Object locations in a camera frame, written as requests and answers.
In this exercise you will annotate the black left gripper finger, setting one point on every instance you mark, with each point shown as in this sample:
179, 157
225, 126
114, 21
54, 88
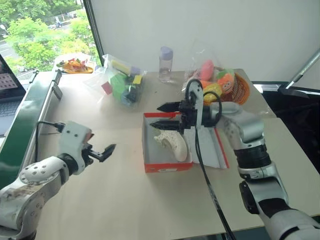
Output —
107, 151

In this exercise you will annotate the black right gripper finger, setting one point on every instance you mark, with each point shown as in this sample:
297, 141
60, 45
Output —
166, 125
168, 107

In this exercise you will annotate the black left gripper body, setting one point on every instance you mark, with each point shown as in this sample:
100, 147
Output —
88, 155

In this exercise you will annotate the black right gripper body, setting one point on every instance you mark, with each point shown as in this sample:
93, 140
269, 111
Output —
187, 112

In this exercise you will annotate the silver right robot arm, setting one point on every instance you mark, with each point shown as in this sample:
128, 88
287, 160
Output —
250, 130

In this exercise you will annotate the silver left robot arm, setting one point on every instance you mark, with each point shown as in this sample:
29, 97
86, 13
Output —
32, 175

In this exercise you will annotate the red and white shoebox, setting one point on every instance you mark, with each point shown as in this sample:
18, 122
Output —
170, 167

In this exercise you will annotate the white perforated clog shoe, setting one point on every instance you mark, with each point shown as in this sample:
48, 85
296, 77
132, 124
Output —
178, 146

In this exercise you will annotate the yellow toy fruit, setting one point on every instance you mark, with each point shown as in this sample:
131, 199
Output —
212, 91

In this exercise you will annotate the clear bottle with purple cap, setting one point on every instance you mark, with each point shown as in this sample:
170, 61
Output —
165, 67

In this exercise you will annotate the pink toy fruit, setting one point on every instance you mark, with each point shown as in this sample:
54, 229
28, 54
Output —
207, 70

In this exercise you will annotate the orange toy with face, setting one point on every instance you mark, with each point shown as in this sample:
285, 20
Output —
227, 83

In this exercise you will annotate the green toy block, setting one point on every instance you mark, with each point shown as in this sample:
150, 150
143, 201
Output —
120, 86

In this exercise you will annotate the orange mesh basket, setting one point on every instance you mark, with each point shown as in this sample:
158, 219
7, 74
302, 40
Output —
241, 90

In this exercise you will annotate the clear bag of toy fruit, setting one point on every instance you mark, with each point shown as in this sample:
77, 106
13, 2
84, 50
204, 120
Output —
200, 55

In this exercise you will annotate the yellow and white sponge block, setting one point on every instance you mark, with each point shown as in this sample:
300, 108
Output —
121, 67

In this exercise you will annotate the pink square card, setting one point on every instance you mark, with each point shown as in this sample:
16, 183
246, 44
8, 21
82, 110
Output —
107, 88

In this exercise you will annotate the clear bag of coloured blocks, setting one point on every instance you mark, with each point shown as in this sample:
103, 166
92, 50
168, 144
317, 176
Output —
100, 80

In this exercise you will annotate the green partition panel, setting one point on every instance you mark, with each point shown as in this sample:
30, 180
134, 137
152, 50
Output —
22, 125

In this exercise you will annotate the black clamp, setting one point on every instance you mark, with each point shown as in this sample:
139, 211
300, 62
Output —
58, 87

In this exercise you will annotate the orange plate of toy food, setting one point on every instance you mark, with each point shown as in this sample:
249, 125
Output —
75, 66

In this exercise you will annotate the open laptop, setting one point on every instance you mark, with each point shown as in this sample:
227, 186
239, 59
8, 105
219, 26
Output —
8, 100

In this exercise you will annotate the black cloth covered stand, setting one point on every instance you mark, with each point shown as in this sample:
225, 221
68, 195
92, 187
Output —
295, 117

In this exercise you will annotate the silver tripod pole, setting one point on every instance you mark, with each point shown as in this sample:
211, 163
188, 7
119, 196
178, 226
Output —
302, 70

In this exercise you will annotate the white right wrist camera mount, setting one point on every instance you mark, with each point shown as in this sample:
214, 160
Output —
198, 100

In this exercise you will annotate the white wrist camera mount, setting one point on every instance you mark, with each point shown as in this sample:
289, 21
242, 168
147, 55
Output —
198, 100
72, 140

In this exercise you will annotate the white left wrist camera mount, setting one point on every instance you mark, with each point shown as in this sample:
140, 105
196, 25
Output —
72, 140

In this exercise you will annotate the black window frame post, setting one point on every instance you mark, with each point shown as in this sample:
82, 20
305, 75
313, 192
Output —
95, 32

